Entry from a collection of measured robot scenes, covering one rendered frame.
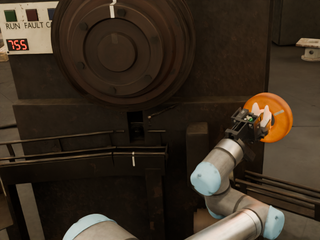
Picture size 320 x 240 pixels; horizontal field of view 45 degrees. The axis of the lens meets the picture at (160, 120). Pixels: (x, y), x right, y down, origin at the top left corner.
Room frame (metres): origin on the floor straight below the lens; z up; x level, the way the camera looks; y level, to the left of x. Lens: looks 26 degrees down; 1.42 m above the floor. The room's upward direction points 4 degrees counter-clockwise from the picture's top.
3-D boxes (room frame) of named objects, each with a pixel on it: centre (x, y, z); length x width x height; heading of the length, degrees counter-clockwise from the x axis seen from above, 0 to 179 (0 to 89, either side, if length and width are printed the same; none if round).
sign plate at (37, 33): (1.40, 0.43, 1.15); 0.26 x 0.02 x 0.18; 83
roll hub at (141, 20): (1.15, 0.11, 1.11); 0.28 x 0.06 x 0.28; 83
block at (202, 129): (1.23, -0.13, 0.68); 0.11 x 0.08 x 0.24; 173
